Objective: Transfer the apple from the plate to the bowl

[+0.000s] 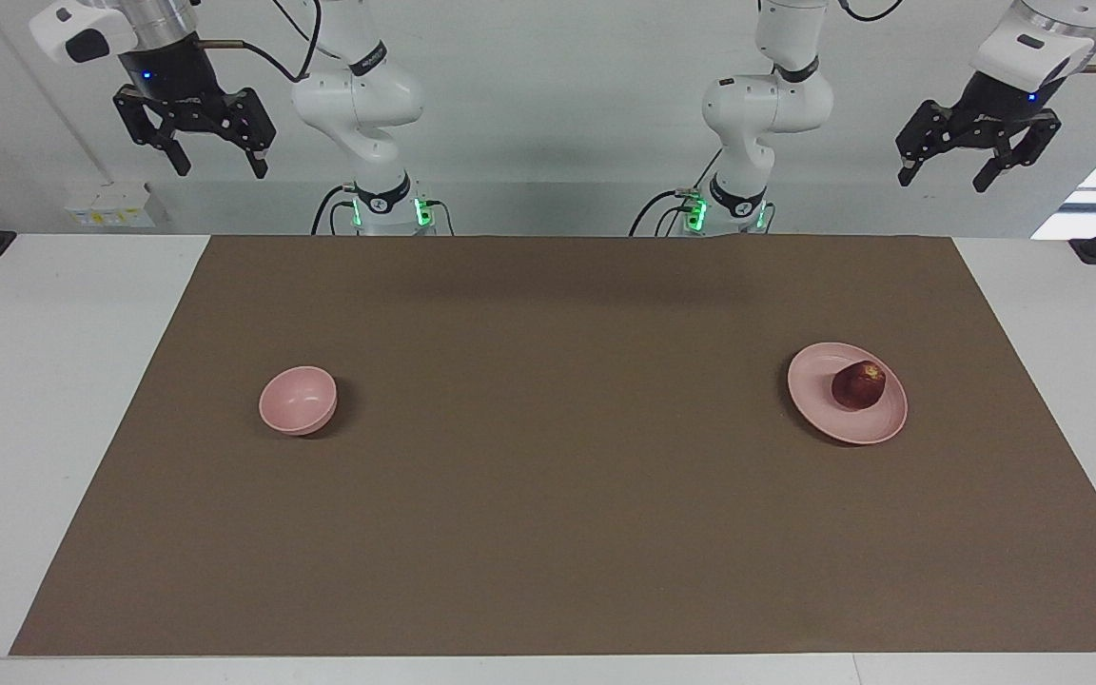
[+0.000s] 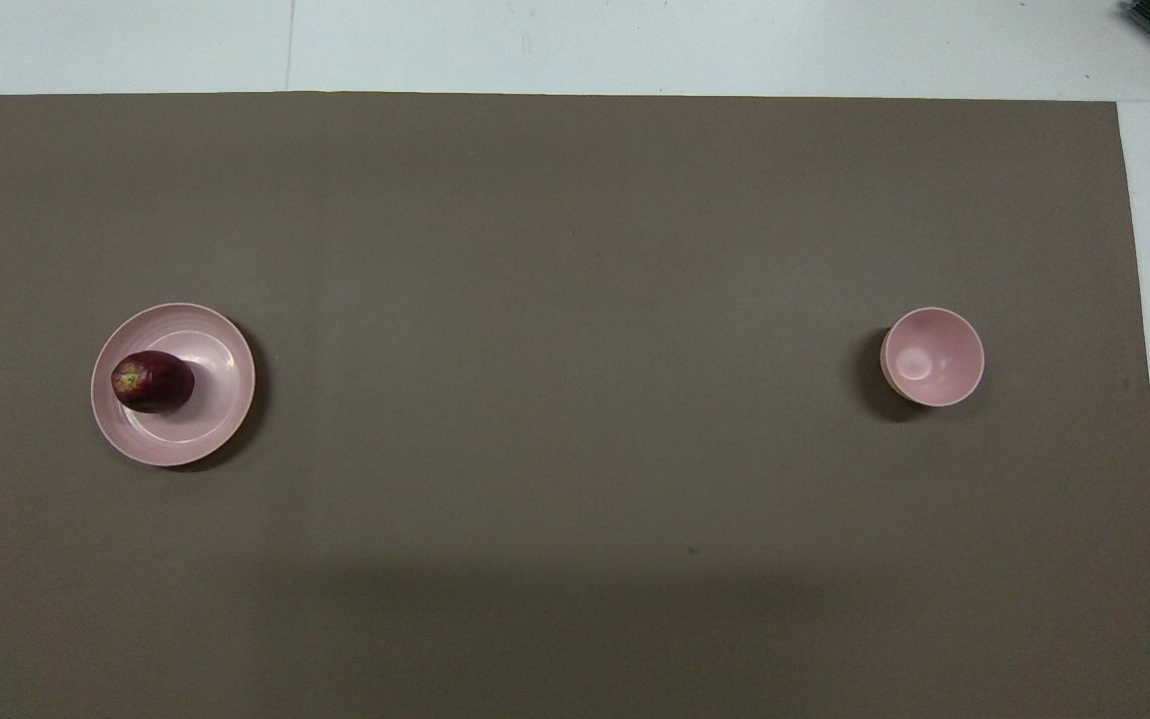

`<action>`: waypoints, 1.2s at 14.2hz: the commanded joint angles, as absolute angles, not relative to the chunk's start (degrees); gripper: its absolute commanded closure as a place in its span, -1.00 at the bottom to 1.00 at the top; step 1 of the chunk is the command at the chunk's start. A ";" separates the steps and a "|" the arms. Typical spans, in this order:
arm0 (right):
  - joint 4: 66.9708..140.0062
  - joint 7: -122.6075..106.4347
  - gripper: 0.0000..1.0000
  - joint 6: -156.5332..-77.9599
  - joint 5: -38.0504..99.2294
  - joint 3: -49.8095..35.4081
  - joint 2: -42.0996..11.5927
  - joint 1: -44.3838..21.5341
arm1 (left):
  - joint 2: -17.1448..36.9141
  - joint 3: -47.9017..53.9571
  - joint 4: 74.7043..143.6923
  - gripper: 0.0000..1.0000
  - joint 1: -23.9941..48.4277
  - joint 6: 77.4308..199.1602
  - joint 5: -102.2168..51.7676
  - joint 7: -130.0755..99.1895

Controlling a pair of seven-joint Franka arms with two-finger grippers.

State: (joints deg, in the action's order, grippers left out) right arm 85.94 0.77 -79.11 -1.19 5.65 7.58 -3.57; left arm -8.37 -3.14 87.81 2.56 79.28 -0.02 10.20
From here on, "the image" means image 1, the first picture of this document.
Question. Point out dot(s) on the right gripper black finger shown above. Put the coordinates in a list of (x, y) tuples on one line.
[(253, 119), (148, 119)]

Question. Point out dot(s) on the pink bowl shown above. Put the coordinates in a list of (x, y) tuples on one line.
[(296, 404)]

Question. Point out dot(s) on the dark red apple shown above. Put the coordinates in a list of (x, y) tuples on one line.
[(857, 385)]

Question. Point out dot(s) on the white wall socket box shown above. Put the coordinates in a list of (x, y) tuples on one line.
[(110, 205)]

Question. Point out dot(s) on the pink plate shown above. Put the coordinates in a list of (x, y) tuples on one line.
[(833, 409)]

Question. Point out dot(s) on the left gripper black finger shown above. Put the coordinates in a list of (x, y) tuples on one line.
[(1024, 147), (929, 128)]

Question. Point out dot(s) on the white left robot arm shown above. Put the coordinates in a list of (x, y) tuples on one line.
[(767, 105)]

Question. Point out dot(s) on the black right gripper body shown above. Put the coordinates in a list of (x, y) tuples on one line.
[(167, 71)]

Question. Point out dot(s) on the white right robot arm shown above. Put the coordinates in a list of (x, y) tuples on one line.
[(358, 95)]

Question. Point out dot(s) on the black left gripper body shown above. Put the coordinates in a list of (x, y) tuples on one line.
[(995, 100)]

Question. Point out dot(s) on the brown table mat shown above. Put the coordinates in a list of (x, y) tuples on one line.
[(567, 447)]

